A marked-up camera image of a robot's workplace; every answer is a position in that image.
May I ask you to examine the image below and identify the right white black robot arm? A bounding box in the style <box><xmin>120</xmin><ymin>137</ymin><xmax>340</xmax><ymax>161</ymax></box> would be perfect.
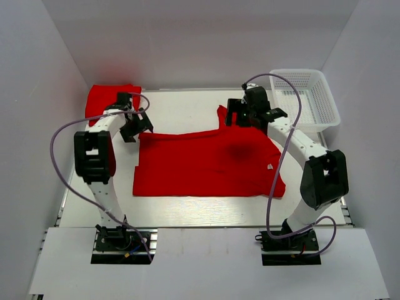
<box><xmin>225</xmin><ymin>87</ymin><xmax>349</xmax><ymax>249</ymax></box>

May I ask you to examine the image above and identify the folded red t shirt stack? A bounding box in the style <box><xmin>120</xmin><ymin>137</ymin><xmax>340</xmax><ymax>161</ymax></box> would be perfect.
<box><xmin>85</xmin><ymin>84</ymin><xmax>142</xmax><ymax>118</ymax></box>

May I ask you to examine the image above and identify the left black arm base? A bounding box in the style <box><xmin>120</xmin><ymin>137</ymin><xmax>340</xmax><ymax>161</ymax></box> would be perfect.
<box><xmin>91</xmin><ymin>225</ymin><xmax>157</xmax><ymax>265</ymax></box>

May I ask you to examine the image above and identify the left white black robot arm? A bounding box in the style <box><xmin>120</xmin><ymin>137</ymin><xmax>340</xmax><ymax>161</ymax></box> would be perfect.
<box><xmin>74</xmin><ymin>92</ymin><xmax>154</xmax><ymax>228</ymax></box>

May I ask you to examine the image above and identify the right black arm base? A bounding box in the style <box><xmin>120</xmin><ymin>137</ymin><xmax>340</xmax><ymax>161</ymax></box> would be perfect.
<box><xmin>254</xmin><ymin>229</ymin><xmax>321</xmax><ymax>266</ymax></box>

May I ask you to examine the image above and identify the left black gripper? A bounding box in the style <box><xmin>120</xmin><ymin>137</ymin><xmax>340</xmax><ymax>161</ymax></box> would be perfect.
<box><xmin>119</xmin><ymin>107</ymin><xmax>153</xmax><ymax>143</ymax></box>

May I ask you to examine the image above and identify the white plastic basket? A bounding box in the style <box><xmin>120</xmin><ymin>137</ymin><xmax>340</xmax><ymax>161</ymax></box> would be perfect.
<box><xmin>269</xmin><ymin>69</ymin><xmax>341</xmax><ymax>133</ymax></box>

